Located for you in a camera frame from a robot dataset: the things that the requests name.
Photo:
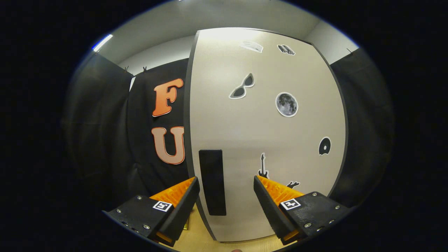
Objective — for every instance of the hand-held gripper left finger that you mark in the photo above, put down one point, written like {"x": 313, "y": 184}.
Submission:
{"x": 183, "y": 210}

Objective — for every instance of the narrow ceiling light strip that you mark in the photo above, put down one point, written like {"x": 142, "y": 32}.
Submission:
{"x": 102, "y": 42}

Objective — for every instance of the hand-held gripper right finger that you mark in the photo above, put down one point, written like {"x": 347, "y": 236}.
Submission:
{"x": 269, "y": 210}

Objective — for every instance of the grey shoe cabinet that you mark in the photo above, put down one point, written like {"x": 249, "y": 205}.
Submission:
{"x": 186, "y": 140}

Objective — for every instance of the black backdrop cloth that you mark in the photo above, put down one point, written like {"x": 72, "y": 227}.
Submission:
{"x": 105, "y": 140}

